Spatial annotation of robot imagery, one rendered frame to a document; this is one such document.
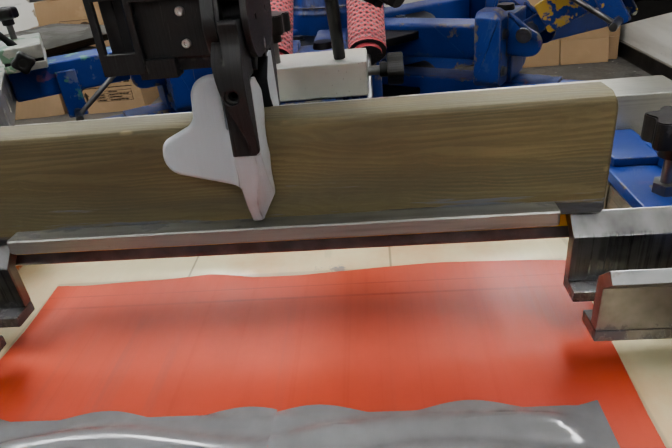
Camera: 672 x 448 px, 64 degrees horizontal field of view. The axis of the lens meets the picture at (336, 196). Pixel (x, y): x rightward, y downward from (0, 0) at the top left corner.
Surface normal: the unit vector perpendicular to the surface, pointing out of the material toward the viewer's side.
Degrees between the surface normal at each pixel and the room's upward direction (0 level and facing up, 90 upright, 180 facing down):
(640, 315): 90
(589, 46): 72
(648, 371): 0
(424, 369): 0
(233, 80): 84
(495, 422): 33
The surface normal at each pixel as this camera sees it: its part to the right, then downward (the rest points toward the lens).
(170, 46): -0.04, 0.47
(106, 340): -0.10, -0.88
